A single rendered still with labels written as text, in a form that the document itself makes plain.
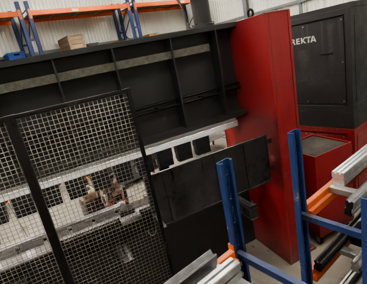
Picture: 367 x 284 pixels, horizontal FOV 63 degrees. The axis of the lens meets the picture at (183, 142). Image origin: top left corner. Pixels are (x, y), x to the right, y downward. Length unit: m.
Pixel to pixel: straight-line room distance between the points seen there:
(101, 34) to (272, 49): 7.73
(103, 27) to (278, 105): 7.89
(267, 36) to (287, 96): 0.52
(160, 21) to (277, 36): 8.61
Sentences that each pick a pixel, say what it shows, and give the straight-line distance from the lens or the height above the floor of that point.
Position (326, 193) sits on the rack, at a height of 1.38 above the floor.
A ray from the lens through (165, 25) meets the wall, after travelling 11.05.
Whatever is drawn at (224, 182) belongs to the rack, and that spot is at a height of 1.68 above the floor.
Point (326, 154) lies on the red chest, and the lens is 3.10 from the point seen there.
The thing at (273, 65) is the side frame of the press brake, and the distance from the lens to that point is 2.52.
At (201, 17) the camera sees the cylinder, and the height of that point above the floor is 2.38.
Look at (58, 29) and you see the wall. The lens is 9.38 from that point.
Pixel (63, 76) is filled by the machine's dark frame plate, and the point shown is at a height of 2.14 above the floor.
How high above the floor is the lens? 2.13
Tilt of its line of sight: 16 degrees down
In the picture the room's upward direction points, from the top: 11 degrees counter-clockwise
